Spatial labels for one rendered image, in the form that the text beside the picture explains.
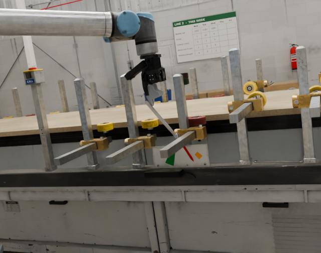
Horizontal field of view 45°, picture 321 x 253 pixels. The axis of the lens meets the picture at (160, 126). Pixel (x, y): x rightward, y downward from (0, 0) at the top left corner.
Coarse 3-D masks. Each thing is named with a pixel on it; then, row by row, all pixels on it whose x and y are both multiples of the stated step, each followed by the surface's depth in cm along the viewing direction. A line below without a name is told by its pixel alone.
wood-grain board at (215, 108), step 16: (224, 96) 255; (272, 96) 216; (288, 96) 206; (64, 112) 307; (96, 112) 268; (112, 112) 253; (144, 112) 226; (160, 112) 215; (176, 112) 205; (192, 112) 195; (208, 112) 187; (224, 112) 179; (256, 112) 171; (272, 112) 168; (288, 112) 166; (0, 128) 254; (16, 128) 240; (32, 128) 227; (64, 128) 211; (80, 128) 207; (96, 128) 204
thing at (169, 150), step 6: (192, 132) 163; (180, 138) 153; (186, 138) 155; (192, 138) 162; (174, 144) 143; (180, 144) 148; (186, 144) 154; (162, 150) 136; (168, 150) 137; (174, 150) 142; (162, 156) 137; (168, 156) 136
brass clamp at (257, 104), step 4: (240, 100) 156; (244, 100) 155; (248, 100) 154; (252, 100) 154; (256, 100) 153; (260, 100) 153; (228, 104) 158; (232, 104) 157; (236, 104) 157; (240, 104) 156; (252, 104) 154; (256, 104) 154; (260, 104) 153; (228, 108) 158; (232, 108) 157; (236, 108) 157; (256, 108) 154; (260, 108) 153
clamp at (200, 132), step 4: (188, 128) 168; (192, 128) 167; (196, 128) 166; (200, 128) 164; (204, 128) 166; (176, 132) 169; (180, 132) 168; (184, 132) 167; (196, 132) 165; (200, 132) 165; (204, 132) 166; (180, 136) 168; (196, 136) 166; (200, 136) 165; (204, 136) 166
